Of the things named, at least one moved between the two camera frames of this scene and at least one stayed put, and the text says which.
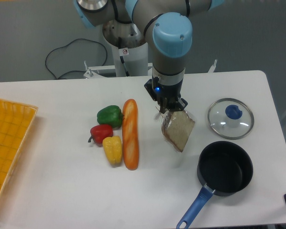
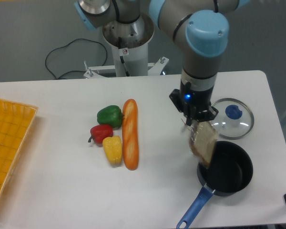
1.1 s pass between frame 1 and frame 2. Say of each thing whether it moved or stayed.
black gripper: moved
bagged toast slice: moved
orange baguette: stayed
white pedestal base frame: stayed
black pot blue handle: stayed
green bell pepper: stayed
